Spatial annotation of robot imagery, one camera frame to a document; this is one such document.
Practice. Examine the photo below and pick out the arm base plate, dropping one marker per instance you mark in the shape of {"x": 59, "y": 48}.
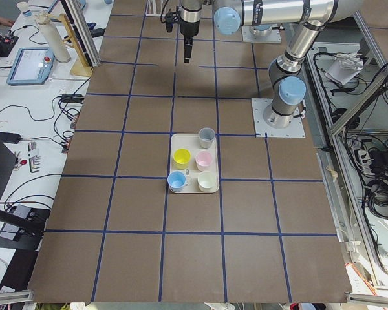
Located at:
{"x": 268, "y": 124}
{"x": 270, "y": 35}

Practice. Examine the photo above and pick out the wooden stand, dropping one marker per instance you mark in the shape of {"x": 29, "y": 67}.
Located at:
{"x": 81, "y": 66}

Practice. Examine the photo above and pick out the cream white cup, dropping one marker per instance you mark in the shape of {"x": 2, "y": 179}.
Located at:
{"x": 206, "y": 181}

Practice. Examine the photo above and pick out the hex key set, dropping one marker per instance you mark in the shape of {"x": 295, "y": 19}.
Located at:
{"x": 33, "y": 157}

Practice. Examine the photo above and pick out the yellow cup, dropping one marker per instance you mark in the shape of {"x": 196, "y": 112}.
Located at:
{"x": 181, "y": 158}

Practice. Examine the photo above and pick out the aluminium frame post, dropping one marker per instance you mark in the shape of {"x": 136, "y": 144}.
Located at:
{"x": 82, "y": 32}

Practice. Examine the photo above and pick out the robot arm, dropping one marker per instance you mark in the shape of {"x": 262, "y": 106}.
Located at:
{"x": 311, "y": 17}

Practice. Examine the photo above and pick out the black power adapter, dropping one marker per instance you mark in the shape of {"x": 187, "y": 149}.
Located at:
{"x": 8, "y": 137}

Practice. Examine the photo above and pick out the pink cup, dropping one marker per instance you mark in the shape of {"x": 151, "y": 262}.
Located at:
{"x": 203, "y": 160}

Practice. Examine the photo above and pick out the white wire cup rack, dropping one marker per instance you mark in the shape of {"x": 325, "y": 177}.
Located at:
{"x": 154, "y": 8}

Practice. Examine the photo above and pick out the white paper roll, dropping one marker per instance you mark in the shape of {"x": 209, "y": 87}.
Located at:
{"x": 52, "y": 36}

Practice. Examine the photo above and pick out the cream plastic tray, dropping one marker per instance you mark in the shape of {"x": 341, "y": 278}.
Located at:
{"x": 191, "y": 142}

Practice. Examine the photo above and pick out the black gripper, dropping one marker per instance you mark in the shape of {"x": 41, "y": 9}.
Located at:
{"x": 189, "y": 28}

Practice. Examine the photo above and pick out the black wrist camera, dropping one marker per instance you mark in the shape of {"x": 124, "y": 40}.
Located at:
{"x": 171, "y": 19}

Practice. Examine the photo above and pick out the grey cup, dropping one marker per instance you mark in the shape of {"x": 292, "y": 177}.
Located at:
{"x": 206, "y": 137}

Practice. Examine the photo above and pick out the teach pendant tablet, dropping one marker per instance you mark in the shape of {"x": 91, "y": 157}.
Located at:
{"x": 32, "y": 66}

